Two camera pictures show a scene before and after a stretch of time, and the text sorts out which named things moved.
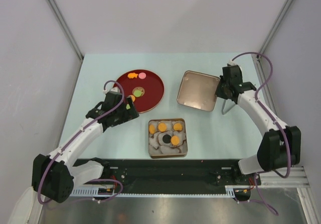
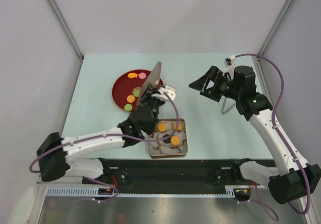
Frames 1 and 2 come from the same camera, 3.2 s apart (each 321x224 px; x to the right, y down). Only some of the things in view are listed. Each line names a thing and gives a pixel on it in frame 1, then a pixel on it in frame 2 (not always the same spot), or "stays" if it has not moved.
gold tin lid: [198, 90] to [154, 79]
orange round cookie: [175, 140] stays
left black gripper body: [122, 114] to [153, 103]
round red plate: [146, 88] stays
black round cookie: [166, 138] stays
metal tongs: [227, 105] stays
